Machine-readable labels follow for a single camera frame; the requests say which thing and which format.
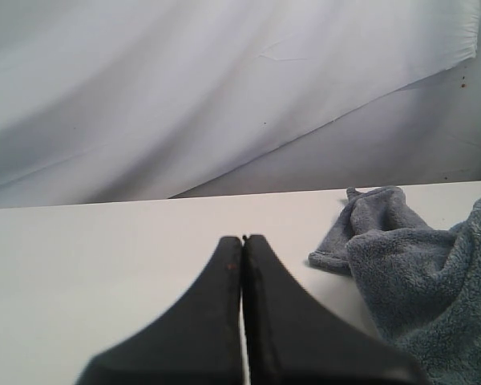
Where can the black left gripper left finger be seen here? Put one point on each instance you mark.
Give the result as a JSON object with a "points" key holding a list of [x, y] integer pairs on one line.
{"points": [[196, 341]]}

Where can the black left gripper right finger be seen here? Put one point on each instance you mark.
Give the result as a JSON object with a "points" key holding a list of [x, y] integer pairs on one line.
{"points": [[293, 339]]}

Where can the grey-blue fluffy towel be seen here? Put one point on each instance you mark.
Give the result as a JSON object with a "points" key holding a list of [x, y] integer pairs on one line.
{"points": [[422, 286]]}

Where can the white backdrop cloth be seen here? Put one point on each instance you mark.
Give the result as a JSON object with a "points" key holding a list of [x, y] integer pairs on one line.
{"points": [[133, 100]]}

